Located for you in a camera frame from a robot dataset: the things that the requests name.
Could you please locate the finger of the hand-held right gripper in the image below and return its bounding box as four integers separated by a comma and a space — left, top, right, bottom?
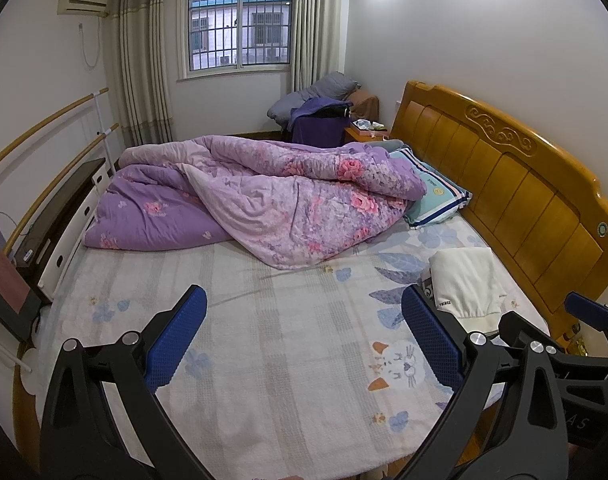
564, 291, 608, 356
498, 311, 564, 358

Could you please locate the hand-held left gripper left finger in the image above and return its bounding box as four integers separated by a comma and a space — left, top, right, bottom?
38, 285, 219, 480

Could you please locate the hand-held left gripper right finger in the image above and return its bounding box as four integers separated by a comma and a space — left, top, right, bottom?
399, 284, 570, 480

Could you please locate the white knit sweater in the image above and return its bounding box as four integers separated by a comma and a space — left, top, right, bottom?
429, 246, 508, 321

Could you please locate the grey folded garment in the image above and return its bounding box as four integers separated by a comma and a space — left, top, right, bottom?
417, 269, 503, 338

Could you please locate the printed bed sheet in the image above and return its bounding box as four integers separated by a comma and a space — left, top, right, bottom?
38, 212, 552, 480

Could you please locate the white drawer cabinet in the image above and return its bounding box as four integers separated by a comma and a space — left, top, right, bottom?
36, 162, 110, 306

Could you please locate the wooden headboard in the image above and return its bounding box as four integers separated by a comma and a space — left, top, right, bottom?
391, 80, 608, 348

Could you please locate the teal striped pillow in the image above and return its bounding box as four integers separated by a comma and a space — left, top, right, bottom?
386, 149, 473, 231

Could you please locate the purple floral quilt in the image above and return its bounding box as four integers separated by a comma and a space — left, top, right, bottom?
83, 135, 429, 270

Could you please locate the reddish brown wooden desk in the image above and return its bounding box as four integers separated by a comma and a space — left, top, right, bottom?
0, 232, 44, 343

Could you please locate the wooden nightstand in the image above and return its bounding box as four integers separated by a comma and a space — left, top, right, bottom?
344, 121, 392, 148

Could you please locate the purple cloth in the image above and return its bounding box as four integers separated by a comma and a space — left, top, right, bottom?
284, 97, 352, 146

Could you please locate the brown armchair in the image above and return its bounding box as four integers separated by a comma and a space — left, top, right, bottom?
351, 90, 381, 123

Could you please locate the grey folded bedding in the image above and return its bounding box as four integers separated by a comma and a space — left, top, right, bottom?
267, 71, 361, 123

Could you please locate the beige striped curtain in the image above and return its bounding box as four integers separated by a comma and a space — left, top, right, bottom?
290, 0, 345, 92
106, 0, 175, 147

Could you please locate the barred window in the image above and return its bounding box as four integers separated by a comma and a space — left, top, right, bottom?
176, 0, 297, 81

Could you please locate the wooden wall rail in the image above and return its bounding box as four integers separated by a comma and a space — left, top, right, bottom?
1, 122, 120, 256
0, 87, 109, 178

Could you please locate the wall air conditioner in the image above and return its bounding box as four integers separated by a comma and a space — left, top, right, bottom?
56, 0, 110, 17

